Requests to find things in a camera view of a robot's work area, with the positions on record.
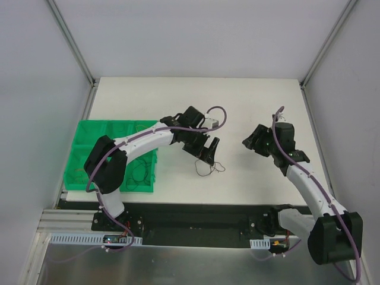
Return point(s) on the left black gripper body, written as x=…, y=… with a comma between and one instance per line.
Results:
x=200, y=146

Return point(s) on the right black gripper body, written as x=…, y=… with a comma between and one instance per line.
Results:
x=258, y=140

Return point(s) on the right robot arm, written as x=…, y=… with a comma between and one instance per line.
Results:
x=334, y=234

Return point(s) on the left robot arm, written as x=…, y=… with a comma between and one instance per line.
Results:
x=108, y=159

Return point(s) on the green compartment tray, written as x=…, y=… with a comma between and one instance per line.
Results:
x=139, y=175

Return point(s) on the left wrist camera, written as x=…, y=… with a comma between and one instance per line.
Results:
x=210, y=123

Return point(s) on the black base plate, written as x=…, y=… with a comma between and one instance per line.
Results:
x=193, y=225

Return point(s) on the right white cable duct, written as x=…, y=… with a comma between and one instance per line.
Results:
x=260, y=244

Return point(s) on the white cable duct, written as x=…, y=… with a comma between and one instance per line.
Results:
x=260, y=244
x=93, y=239

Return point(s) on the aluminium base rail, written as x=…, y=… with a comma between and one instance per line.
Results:
x=66, y=221

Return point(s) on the right aluminium frame post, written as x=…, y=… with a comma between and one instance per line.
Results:
x=329, y=40

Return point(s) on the aluminium frame post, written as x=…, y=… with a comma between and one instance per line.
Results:
x=329, y=40
x=73, y=47

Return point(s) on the left white cable duct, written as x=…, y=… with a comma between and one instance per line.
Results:
x=93, y=239

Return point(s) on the left aluminium frame post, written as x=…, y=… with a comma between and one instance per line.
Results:
x=73, y=47

